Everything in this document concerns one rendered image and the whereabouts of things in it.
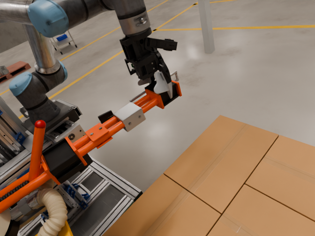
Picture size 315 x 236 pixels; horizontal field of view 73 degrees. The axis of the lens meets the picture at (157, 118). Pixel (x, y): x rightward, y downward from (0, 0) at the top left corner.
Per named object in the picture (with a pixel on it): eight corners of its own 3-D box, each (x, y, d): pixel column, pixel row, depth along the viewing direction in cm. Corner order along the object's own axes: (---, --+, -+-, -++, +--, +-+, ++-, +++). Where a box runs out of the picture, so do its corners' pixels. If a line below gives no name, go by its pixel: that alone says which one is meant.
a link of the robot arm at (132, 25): (136, 8, 57) (153, 8, 51) (141, 25, 60) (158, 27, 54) (113, 19, 55) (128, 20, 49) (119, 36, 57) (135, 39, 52)
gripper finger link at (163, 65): (161, 85, 64) (148, 59, 62) (166, 82, 65) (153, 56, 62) (169, 83, 60) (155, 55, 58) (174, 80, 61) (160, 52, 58)
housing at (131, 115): (128, 133, 61) (122, 121, 59) (117, 124, 66) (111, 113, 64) (146, 119, 64) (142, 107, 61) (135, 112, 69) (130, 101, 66)
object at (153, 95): (162, 109, 65) (158, 96, 62) (149, 102, 70) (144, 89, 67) (182, 95, 68) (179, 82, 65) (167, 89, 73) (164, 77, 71)
